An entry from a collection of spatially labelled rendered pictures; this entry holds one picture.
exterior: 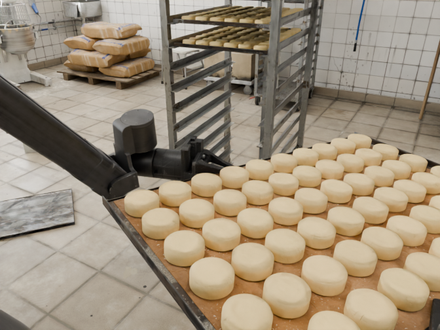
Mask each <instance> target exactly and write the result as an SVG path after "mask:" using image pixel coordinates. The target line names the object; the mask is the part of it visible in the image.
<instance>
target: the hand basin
mask: <svg viewBox="0 0 440 330"><path fill-rule="evenodd" d="M62 5H63V8H64V15H65V16H68V17H77V18H82V24H86V22H87V20H86V21H85V19H86V18H91V17H93V18H94V17H95V16H101V15H102V9H101V0H75V1H62ZM92 22H95V19H94V20H93V21H92ZM87 23H88V22H87Z"/></svg>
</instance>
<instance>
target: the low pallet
mask: <svg viewBox="0 0 440 330"><path fill-rule="evenodd" d="M161 71H162V68H160V67H153V68H152V69H150V70H148V71H145V72H143V73H140V74H137V75H134V76H132V77H114V76H109V75H105V74H103V73H102V72H101V71H99V70H97V71H93V72H86V71H76V70H72V69H70V68H67V69H61V70H58V71H57V73H63V76H64V80H65V81H70V80H72V79H76V78H79V77H88V83H89V84H91V85H95V84H98V83H102V82H104V81H115V82H116V87H117V89H119V90H122V89H125V88H128V87H130V86H133V85H135V84H138V83H141V82H143V81H146V80H149V79H152V78H154V77H157V76H159V75H160V72H161Z"/></svg>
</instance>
